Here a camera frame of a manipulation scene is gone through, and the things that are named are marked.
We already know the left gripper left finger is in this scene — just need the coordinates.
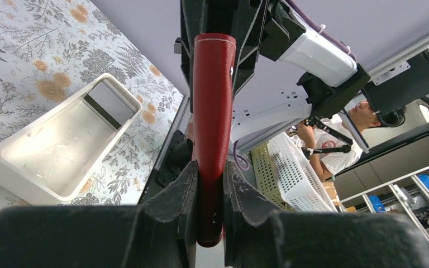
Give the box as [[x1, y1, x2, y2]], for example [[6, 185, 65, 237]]
[[0, 161, 198, 267]]

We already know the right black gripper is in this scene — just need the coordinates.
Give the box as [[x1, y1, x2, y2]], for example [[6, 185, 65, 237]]
[[174, 0, 306, 111]]

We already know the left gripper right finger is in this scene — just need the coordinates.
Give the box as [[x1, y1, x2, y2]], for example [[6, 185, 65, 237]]
[[223, 162, 429, 267]]

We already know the red card holder wallet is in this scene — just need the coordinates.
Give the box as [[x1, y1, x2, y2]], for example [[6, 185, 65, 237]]
[[192, 33, 236, 247]]

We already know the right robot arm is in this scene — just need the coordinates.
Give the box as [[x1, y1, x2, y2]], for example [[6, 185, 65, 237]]
[[175, 1, 370, 156]]

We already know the white perforated basket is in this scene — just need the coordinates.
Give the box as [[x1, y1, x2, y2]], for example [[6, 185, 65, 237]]
[[251, 133, 337, 212]]

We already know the person in white shirt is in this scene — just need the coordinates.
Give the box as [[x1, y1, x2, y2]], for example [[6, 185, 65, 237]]
[[290, 100, 380, 181]]

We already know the white plastic tray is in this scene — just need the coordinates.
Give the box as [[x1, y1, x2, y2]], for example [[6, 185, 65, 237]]
[[0, 73, 142, 205]]

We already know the floral table mat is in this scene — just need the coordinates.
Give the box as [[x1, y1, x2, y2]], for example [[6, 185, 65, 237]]
[[0, 1, 183, 209]]

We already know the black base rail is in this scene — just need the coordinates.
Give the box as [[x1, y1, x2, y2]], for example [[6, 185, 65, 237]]
[[138, 96, 193, 204]]

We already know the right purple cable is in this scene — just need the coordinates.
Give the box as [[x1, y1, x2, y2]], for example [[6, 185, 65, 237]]
[[284, 0, 358, 62]]

